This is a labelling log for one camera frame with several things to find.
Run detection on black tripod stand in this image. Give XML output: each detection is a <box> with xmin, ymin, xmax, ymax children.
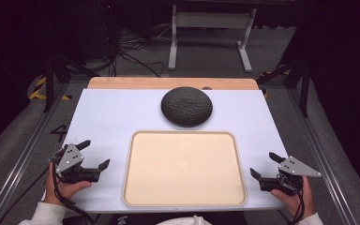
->
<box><xmin>42</xmin><ymin>52</ymin><xmax>101</xmax><ymax>114</ymax></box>
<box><xmin>256</xmin><ymin>59</ymin><xmax>311</xmax><ymax>118</ymax></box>

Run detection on aluminium floor rail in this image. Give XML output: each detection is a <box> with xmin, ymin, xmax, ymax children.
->
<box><xmin>285</xmin><ymin>88</ymin><xmax>360</xmax><ymax>225</ymax></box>
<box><xmin>0</xmin><ymin>83</ymin><xmax>70</xmax><ymax>225</ymax></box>

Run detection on person's right hand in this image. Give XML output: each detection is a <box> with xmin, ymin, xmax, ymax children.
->
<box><xmin>270</xmin><ymin>176</ymin><xmax>314</xmax><ymax>219</ymax></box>

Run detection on white metal stand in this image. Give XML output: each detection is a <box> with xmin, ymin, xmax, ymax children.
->
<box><xmin>168</xmin><ymin>4</ymin><xmax>258</xmax><ymax>73</ymax></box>

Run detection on person's left hand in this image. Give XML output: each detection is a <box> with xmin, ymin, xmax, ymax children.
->
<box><xmin>45</xmin><ymin>162</ymin><xmax>93</xmax><ymax>206</ymax></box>

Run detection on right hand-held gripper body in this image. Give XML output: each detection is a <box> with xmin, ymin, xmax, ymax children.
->
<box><xmin>258</xmin><ymin>156</ymin><xmax>323</xmax><ymax>197</ymax></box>

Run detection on yellow black floor tape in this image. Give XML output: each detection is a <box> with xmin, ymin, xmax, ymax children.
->
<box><xmin>28</xmin><ymin>76</ymin><xmax>73</xmax><ymax>101</ymax></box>

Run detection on left hand-held gripper black cable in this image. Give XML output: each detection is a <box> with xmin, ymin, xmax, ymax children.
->
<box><xmin>51</xmin><ymin>157</ymin><xmax>97</xmax><ymax>224</ymax></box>

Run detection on right hand-held gripper black cable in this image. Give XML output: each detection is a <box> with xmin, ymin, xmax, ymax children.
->
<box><xmin>277</xmin><ymin>173</ymin><xmax>306</xmax><ymax>225</ymax></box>

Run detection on beige rectangular tray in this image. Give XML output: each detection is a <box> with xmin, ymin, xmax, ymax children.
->
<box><xmin>122</xmin><ymin>130</ymin><xmax>248</xmax><ymax>208</ymax></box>

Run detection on hand-held gripper black cable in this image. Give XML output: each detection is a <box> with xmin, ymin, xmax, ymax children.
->
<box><xmin>51</xmin><ymin>157</ymin><xmax>97</xmax><ymax>224</ymax></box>
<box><xmin>277</xmin><ymin>173</ymin><xmax>306</xmax><ymax>225</ymax></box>

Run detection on black floor cables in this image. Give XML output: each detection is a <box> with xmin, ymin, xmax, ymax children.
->
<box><xmin>113</xmin><ymin>26</ymin><xmax>167</xmax><ymax>78</ymax></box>

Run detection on person's white clothing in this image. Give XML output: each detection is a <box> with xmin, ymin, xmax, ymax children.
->
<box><xmin>156</xmin><ymin>215</ymin><xmax>214</xmax><ymax>225</ymax></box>

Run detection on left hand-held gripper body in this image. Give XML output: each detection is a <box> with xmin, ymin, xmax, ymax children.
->
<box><xmin>53</xmin><ymin>142</ymin><xmax>102</xmax><ymax>185</ymax></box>

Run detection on dark textured round bowl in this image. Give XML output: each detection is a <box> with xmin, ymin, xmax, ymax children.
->
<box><xmin>160</xmin><ymin>86</ymin><xmax>214</xmax><ymax>128</ymax></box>

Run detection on white table board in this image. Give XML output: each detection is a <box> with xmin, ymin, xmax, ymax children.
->
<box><xmin>43</xmin><ymin>88</ymin><xmax>290</xmax><ymax>215</ymax></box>

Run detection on thin black cable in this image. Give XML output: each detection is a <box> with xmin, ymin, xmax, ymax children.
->
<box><xmin>0</xmin><ymin>167</ymin><xmax>52</xmax><ymax>225</ymax></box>

